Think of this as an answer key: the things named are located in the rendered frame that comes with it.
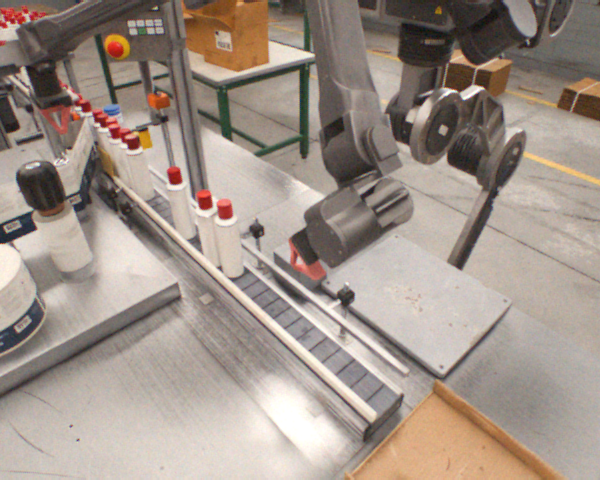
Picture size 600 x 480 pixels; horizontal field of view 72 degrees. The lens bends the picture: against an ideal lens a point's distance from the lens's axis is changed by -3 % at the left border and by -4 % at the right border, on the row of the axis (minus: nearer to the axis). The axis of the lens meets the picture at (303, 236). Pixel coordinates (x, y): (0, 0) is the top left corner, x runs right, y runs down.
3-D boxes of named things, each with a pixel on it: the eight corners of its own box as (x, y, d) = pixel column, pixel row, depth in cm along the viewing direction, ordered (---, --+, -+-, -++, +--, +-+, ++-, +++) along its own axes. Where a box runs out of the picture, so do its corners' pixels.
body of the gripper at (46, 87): (42, 111, 88) (29, 76, 84) (30, 98, 94) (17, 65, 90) (73, 102, 92) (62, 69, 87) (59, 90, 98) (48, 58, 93)
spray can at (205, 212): (201, 261, 108) (187, 192, 95) (218, 252, 110) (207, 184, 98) (212, 272, 105) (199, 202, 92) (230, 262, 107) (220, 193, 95)
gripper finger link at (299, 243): (269, 252, 63) (294, 232, 55) (304, 231, 67) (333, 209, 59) (293, 292, 63) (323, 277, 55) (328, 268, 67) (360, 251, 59)
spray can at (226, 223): (218, 271, 105) (207, 201, 92) (236, 261, 107) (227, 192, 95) (230, 282, 102) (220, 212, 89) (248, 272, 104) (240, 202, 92)
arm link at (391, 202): (427, 208, 50) (401, 167, 50) (390, 233, 46) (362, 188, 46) (392, 227, 56) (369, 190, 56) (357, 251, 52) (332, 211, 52)
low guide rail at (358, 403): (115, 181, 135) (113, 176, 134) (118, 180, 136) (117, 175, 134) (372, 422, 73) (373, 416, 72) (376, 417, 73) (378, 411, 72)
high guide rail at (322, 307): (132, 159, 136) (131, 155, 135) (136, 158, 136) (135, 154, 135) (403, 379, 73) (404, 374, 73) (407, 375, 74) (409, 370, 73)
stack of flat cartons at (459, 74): (429, 88, 461) (434, 58, 441) (452, 77, 491) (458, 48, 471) (485, 103, 426) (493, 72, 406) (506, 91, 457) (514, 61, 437)
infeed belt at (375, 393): (63, 139, 172) (60, 130, 169) (83, 133, 176) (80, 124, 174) (369, 436, 76) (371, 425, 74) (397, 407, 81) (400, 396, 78)
